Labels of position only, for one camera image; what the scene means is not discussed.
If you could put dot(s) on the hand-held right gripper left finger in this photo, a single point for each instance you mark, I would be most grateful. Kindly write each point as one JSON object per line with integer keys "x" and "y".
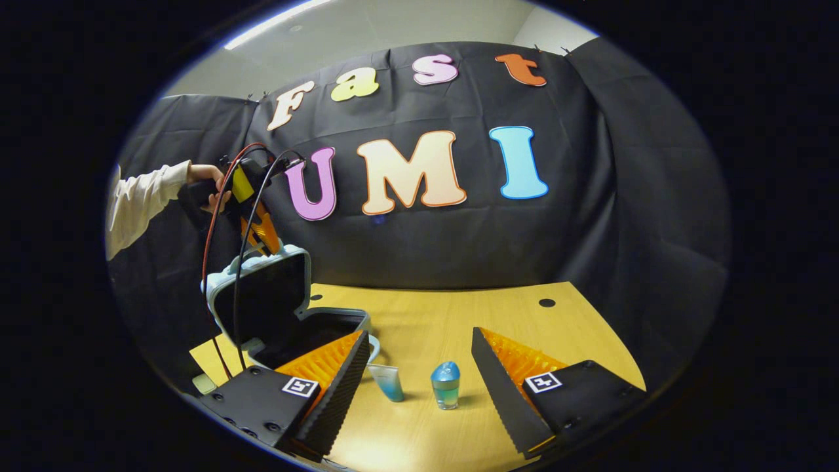
{"x": 341, "y": 393}

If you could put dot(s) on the blue green skincare bottle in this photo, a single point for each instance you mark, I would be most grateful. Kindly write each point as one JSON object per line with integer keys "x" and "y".
{"x": 446, "y": 387}

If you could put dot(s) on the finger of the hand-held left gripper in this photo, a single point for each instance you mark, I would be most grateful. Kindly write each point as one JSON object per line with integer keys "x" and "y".
{"x": 262, "y": 229}

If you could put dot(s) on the light blue suitcase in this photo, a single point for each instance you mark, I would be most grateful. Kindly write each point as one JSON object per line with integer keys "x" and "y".
{"x": 262, "y": 301}

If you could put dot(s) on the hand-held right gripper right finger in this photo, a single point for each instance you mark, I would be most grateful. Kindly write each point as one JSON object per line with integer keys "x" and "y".
{"x": 501, "y": 393}

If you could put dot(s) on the white blue skincare tube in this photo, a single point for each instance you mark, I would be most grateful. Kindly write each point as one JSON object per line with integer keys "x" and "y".
{"x": 388, "y": 382}

